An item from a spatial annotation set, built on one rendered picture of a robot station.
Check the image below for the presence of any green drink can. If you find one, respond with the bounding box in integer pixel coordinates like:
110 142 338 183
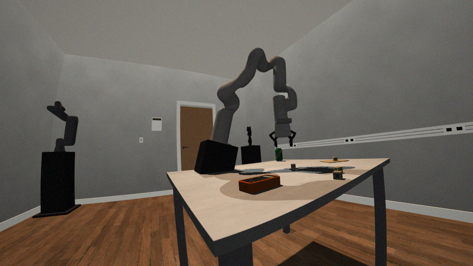
275 148 283 161

